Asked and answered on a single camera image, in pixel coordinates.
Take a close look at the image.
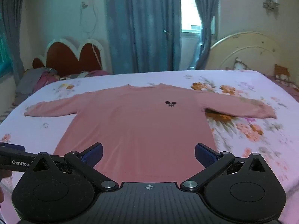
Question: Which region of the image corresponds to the white wall cable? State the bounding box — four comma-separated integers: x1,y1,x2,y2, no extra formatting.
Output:
79,1,99,35

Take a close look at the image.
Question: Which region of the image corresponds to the person's left hand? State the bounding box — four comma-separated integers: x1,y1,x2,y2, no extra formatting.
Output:
0,170,13,203

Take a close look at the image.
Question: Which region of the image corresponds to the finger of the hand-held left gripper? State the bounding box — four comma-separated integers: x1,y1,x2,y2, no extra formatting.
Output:
0,142,26,153

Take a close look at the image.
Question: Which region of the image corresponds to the pink long-sleeve shirt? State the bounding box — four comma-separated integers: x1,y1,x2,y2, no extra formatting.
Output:
23,83,278,184

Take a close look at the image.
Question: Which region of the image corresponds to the tied blue curtain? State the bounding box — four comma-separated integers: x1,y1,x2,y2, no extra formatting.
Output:
188,0,221,70

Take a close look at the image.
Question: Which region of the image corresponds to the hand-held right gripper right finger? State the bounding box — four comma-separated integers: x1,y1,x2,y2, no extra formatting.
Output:
180,142,268,191

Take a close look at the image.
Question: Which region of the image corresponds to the floral pillow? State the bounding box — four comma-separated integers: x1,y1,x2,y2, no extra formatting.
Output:
225,57,252,71

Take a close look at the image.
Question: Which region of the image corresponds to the orange patterned pillow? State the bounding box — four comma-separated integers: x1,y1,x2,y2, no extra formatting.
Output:
273,63,291,85

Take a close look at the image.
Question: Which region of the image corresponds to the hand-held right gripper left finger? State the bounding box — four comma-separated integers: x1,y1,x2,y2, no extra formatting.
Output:
30,142,119,191

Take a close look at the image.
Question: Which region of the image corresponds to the green window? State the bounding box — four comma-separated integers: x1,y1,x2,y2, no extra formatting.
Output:
0,12,13,75

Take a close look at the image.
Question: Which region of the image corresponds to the cream arched headboard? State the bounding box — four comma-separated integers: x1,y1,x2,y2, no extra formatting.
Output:
206,31,289,75

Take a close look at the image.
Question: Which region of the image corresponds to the pile of clothes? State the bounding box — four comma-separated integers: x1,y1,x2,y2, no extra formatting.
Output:
12,68,111,106

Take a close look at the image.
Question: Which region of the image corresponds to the red heart-shaped headboard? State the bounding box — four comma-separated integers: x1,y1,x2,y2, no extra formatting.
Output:
32,37,106,77

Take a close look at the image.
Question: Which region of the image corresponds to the wide blue curtain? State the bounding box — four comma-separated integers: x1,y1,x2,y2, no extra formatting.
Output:
104,0,182,75

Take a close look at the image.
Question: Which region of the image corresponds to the bright window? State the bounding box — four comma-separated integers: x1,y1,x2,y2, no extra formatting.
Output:
180,0,203,38

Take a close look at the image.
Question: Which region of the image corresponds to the floral bed sheet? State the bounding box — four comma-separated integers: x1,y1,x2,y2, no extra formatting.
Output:
0,69,299,224

